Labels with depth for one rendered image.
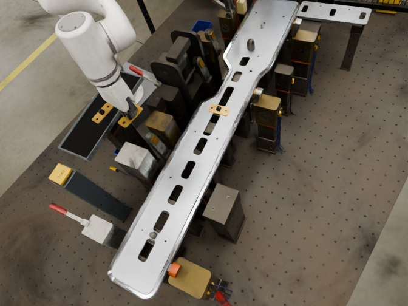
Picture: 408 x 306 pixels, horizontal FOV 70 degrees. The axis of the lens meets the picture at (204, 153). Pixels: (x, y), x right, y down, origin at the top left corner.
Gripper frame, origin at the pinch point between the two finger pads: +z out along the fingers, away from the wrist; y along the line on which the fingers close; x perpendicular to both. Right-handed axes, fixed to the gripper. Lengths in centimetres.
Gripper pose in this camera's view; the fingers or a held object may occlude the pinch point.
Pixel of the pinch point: (127, 111)
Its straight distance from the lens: 93.3
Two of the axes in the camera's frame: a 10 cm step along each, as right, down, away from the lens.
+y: 7.9, 4.7, -3.9
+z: 1.5, 4.8, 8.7
